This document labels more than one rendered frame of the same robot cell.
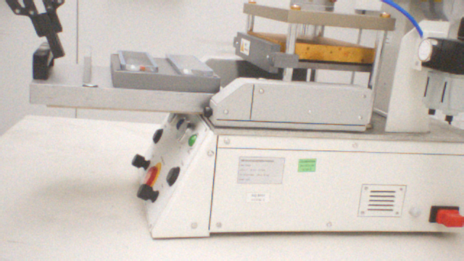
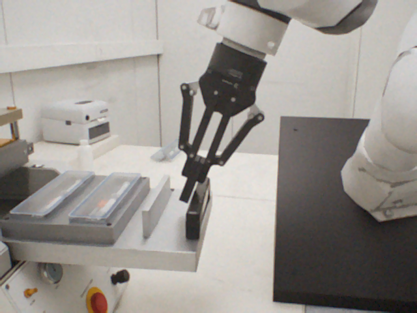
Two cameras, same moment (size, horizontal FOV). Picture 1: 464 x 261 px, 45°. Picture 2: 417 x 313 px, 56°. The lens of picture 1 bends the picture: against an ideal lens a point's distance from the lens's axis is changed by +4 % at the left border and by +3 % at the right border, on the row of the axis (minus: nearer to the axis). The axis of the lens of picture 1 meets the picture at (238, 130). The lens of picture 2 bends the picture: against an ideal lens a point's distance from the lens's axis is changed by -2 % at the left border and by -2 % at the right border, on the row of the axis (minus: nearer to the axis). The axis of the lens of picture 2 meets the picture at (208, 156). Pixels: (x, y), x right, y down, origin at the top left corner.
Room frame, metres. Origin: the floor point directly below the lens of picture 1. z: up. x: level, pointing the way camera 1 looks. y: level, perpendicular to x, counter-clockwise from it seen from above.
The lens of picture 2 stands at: (1.40, 0.54, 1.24)
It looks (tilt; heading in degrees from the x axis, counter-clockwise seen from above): 17 degrees down; 202
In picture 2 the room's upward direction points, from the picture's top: straight up
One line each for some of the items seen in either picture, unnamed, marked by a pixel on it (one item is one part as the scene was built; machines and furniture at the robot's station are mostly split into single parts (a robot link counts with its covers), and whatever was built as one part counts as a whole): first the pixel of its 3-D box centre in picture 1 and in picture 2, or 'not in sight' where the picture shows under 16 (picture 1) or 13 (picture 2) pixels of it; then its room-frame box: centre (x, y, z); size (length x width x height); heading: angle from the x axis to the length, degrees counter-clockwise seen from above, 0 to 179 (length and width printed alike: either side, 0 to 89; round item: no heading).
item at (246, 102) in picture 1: (286, 104); (26, 179); (0.84, -0.07, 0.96); 0.26 x 0.05 x 0.07; 105
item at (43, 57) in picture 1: (44, 59); (199, 204); (0.88, 0.32, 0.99); 0.15 x 0.02 x 0.04; 15
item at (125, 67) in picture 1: (135, 64); (110, 198); (0.92, 0.18, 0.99); 0.18 x 0.06 x 0.02; 15
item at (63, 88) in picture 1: (133, 77); (113, 211); (0.92, 0.19, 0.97); 0.30 x 0.22 x 0.08; 105
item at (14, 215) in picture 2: (187, 67); (58, 195); (0.94, 0.10, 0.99); 0.18 x 0.06 x 0.02; 15
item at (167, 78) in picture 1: (162, 72); (84, 203); (0.93, 0.14, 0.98); 0.20 x 0.17 x 0.03; 15
